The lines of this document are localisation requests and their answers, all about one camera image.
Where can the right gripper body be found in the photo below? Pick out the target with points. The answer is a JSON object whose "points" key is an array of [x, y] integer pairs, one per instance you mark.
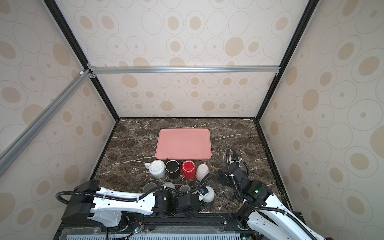
{"points": [[227, 176]]}

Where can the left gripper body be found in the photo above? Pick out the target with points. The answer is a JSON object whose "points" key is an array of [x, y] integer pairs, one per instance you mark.
{"points": [[192, 213]]}

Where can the grey mug white interior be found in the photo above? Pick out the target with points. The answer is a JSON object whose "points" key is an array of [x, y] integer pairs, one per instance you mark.
{"points": [[185, 188]]}

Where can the black mug white base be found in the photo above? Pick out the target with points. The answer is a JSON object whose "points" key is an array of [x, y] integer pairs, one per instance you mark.
{"points": [[211, 198]]}

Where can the pink mug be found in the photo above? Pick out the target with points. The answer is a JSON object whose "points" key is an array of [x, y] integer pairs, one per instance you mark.
{"points": [[202, 171]]}

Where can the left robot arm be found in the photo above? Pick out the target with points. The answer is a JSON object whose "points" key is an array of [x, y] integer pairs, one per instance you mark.
{"points": [[89, 201]]}

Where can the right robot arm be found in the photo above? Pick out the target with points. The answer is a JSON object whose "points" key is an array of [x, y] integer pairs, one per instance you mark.
{"points": [[262, 211]]}

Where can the white mug front row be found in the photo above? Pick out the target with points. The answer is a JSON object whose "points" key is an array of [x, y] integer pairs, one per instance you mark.
{"points": [[169, 185]]}

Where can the red mug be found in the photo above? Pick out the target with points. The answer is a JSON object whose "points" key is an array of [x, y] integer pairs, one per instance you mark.
{"points": [[189, 170]]}

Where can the black mug white rim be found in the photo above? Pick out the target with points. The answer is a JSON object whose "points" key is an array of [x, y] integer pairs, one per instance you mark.
{"points": [[173, 169]]}

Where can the dark grey mug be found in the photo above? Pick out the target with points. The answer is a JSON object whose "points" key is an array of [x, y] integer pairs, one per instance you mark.
{"points": [[149, 186]]}

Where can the white ribbed mug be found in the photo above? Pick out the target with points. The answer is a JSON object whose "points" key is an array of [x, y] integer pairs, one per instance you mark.
{"points": [[156, 168]]}

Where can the pink rectangular tray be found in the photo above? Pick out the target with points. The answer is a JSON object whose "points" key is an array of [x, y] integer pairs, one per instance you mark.
{"points": [[184, 144]]}

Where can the horizontal aluminium bar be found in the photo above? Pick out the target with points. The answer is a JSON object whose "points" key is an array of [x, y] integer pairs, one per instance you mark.
{"points": [[184, 70]]}

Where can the diagonal aluminium bar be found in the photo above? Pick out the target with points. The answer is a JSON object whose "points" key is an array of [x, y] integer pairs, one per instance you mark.
{"points": [[25, 138]]}

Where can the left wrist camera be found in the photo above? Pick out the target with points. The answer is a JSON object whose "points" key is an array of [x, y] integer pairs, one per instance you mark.
{"points": [[203, 194]]}

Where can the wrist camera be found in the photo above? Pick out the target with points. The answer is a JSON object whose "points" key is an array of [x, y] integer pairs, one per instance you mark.
{"points": [[203, 194], [236, 160]]}

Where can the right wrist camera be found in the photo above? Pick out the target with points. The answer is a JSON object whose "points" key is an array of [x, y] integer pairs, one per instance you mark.
{"points": [[236, 160]]}

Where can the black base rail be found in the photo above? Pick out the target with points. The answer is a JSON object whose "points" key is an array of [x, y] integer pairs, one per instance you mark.
{"points": [[207, 226]]}

